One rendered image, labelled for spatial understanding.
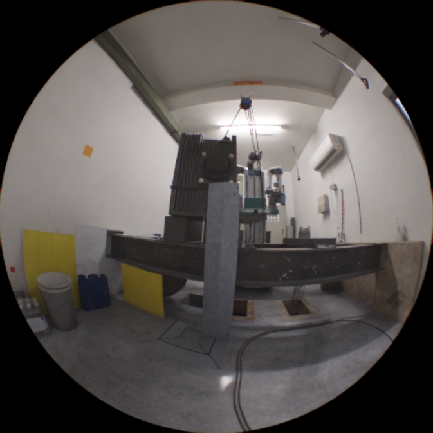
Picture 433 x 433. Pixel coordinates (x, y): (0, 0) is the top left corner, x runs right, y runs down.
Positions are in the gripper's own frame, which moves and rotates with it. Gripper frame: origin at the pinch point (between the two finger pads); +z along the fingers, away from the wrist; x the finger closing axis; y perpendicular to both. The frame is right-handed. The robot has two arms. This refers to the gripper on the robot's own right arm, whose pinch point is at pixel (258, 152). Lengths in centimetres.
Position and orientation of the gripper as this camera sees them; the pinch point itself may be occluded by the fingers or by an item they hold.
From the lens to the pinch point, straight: 150.6
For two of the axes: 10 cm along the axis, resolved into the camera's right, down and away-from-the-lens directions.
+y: -0.2, 9.9, -1.0
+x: -10.0, -0.3, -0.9
